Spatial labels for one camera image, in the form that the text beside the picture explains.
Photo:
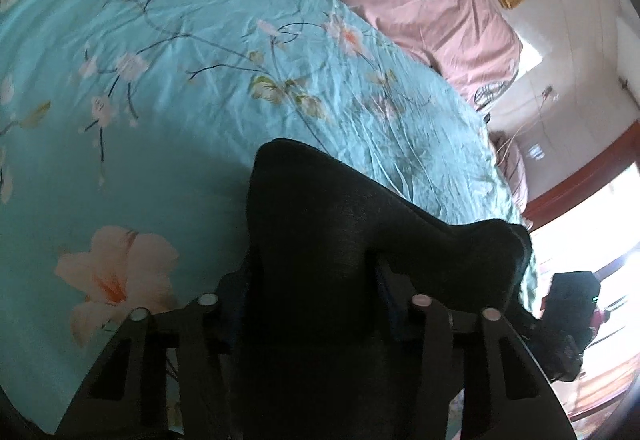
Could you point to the black pants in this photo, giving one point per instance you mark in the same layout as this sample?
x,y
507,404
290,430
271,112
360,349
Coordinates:
x,y
350,300

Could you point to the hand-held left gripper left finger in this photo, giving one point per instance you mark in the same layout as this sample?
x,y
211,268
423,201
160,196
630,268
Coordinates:
x,y
210,325

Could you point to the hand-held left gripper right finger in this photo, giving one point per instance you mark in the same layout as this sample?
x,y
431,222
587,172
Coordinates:
x,y
425,325

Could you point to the wall socket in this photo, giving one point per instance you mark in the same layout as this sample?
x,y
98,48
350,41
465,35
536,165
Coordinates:
x,y
549,93

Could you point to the pink cushion by wall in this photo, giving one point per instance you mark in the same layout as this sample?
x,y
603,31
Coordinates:
x,y
515,175

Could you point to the red wooden door frame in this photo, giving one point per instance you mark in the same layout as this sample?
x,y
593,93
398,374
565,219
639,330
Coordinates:
x,y
575,170

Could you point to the turquoise floral bed sheet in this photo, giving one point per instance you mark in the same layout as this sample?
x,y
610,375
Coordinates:
x,y
175,95

